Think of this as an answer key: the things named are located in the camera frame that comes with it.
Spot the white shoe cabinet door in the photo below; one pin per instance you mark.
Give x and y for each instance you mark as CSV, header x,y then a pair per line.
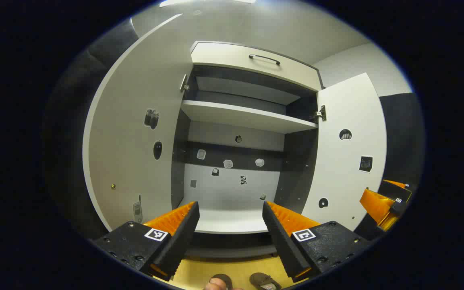
x,y
127,153
349,181

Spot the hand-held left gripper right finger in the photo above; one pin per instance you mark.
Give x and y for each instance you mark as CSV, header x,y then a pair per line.
x,y
282,245

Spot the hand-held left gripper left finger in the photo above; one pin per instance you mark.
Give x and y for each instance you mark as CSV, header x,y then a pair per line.
x,y
179,241

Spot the white shoe cabinet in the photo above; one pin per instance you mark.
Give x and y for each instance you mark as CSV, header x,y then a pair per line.
x,y
232,189

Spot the brown fuzzy slipper shoe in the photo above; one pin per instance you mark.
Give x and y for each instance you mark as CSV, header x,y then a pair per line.
x,y
220,278
262,278

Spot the ceiling light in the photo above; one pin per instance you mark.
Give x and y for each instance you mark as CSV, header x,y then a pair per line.
x,y
183,2

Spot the metal door hinge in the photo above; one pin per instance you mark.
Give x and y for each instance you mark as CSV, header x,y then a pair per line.
x,y
321,114
183,83

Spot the white cabinet drawer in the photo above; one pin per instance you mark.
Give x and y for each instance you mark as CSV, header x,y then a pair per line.
x,y
224,56

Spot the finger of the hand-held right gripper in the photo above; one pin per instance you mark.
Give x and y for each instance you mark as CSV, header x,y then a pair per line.
x,y
395,190
377,203

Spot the white cabinet shelf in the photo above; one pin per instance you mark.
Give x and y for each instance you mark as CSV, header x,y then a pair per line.
x,y
248,117
232,221

